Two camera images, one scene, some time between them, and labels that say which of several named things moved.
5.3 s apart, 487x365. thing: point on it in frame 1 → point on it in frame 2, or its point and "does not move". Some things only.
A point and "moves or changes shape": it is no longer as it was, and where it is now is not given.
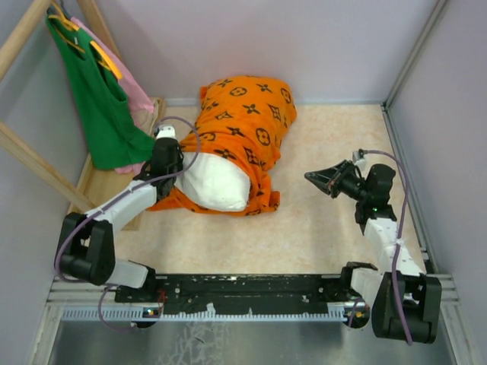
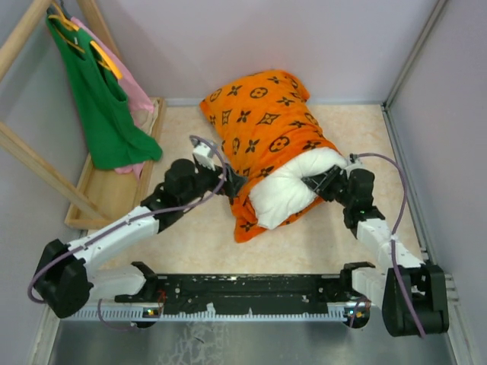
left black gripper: (179, 160) → (233, 185)
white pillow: (214, 181) moves or changes shape
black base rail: (299, 296) does not move
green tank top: (119, 141) does not move
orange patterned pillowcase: (242, 119) moves or changes shape
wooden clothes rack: (96, 182) does not move
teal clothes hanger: (52, 10) does not move
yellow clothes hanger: (109, 64) does not move
